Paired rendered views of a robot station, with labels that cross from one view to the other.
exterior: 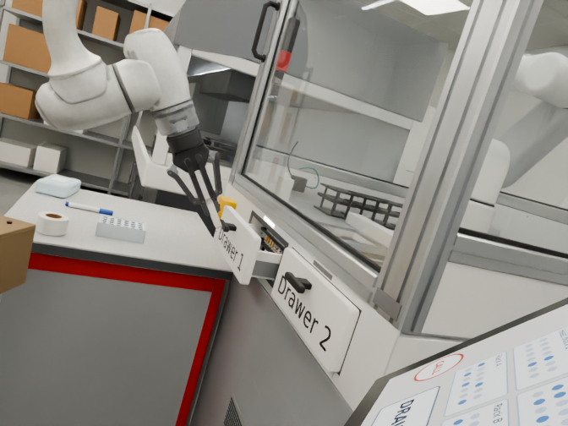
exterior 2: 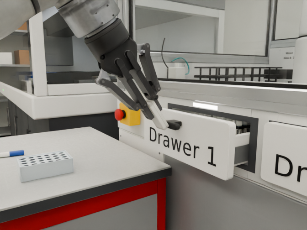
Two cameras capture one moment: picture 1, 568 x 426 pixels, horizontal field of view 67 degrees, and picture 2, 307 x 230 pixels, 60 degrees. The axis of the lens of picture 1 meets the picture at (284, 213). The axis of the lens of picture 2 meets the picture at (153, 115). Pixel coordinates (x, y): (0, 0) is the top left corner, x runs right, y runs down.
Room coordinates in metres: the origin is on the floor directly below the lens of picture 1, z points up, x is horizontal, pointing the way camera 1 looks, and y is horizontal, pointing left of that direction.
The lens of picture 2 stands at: (0.45, 0.26, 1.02)
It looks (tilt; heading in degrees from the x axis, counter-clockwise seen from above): 10 degrees down; 350
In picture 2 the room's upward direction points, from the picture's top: straight up
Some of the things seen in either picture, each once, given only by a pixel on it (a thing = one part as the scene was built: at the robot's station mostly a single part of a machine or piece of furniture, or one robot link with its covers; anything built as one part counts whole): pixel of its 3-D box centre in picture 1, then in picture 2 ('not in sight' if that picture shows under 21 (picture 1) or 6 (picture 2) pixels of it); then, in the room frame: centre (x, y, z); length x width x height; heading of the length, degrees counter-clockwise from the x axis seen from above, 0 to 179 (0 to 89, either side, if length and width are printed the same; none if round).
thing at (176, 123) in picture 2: (228, 226); (172, 123); (1.01, 0.12, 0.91); 0.07 x 0.04 x 0.01; 24
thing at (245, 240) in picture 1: (235, 240); (181, 136); (1.02, 0.10, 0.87); 0.29 x 0.02 x 0.11; 24
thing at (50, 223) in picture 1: (51, 223); not in sight; (1.03, 0.55, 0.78); 0.07 x 0.07 x 0.04
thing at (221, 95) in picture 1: (241, 127); (85, 55); (2.75, 0.41, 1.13); 1.78 x 1.14 x 0.45; 24
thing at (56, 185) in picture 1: (59, 185); not in sight; (1.40, 0.75, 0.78); 0.15 x 0.10 x 0.04; 12
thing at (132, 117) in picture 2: (224, 210); (129, 113); (1.34, 0.19, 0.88); 0.07 x 0.05 x 0.07; 24
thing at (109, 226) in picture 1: (121, 228); (44, 164); (1.15, 0.42, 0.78); 0.12 x 0.08 x 0.04; 112
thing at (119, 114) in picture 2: not in sight; (120, 114); (1.33, 0.22, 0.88); 0.04 x 0.03 x 0.04; 24
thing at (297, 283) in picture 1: (300, 282); not in sight; (0.75, -0.06, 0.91); 0.07 x 0.04 x 0.01; 24
